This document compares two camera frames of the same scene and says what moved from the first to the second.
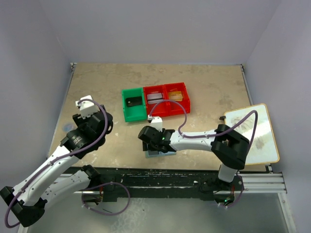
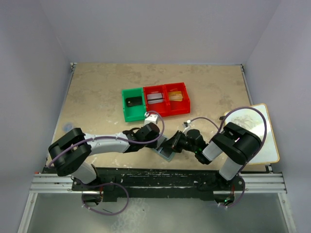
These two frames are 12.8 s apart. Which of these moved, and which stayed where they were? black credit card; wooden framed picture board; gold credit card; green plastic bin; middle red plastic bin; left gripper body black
Moved: left gripper body black; black credit card
Stayed: middle red plastic bin; green plastic bin; gold credit card; wooden framed picture board
